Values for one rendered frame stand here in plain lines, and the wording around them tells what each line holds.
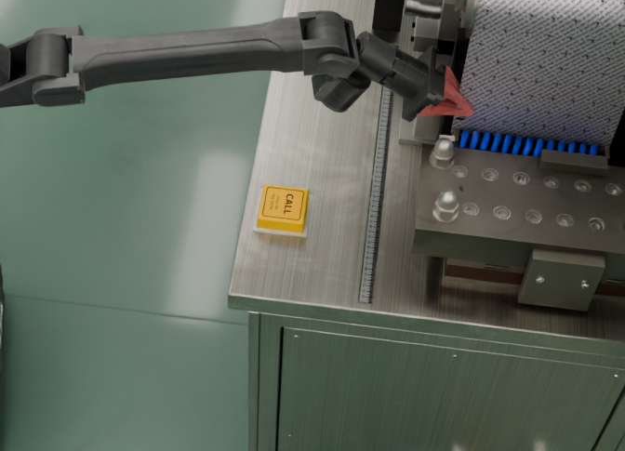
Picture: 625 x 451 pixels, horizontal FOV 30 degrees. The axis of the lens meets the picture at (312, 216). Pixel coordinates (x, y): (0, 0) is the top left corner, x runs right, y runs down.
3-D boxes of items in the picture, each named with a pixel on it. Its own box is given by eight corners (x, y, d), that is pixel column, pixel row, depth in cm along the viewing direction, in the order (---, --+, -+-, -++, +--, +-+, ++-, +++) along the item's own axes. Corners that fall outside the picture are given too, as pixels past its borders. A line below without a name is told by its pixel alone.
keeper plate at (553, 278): (518, 291, 170) (532, 246, 162) (586, 299, 170) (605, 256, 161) (518, 306, 169) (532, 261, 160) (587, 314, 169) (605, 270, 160)
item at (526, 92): (450, 130, 175) (470, 40, 160) (607, 149, 174) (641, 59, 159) (450, 133, 175) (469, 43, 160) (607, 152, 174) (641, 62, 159)
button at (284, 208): (263, 192, 181) (263, 182, 179) (308, 198, 181) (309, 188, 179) (257, 228, 177) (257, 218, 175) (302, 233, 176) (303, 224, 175)
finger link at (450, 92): (457, 137, 172) (405, 109, 168) (458, 102, 176) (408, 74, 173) (485, 112, 167) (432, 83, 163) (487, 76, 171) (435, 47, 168)
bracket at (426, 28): (397, 121, 192) (418, -23, 168) (436, 126, 191) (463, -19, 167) (394, 143, 189) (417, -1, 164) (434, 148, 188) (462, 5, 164)
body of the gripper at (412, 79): (411, 126, 167) (368, 102, 164) (416, 74, 173) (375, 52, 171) (439, 100, 162) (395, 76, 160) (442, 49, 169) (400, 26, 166)
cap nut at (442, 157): (429, 150, 171) (433, 128, 167) (454, 152, 171) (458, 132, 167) (428, 168, 168) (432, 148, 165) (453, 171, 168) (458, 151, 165)
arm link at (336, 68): (326, 56, 156) (319, 8, 161) (283, 105, 164) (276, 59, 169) (398, 80, 162) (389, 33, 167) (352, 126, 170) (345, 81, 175)
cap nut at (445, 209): (432, 200, 165) (436, 180, 161) (458, 204, 165) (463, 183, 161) (432, 220, 163) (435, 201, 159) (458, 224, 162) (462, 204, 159)
